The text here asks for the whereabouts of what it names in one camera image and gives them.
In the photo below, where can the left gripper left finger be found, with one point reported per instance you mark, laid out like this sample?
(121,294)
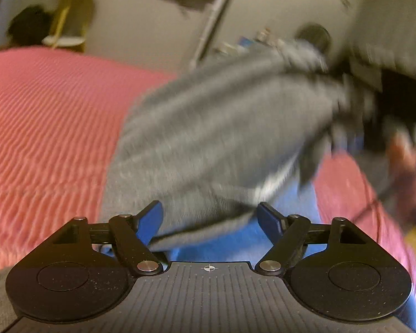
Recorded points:
(129,236)

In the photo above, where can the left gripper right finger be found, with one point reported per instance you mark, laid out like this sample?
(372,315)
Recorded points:
(290,236)

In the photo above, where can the grey knit pants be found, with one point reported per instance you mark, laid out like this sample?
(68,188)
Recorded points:
(82,136)

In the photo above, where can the pink ribbed bedspread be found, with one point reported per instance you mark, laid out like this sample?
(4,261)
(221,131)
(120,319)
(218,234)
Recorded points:
(362,280)

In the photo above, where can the yellow leg side table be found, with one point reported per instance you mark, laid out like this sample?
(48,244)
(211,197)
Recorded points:
(70,25)

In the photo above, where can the black bag on floor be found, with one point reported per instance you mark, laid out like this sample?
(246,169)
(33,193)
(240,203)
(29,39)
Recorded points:
(30,26)

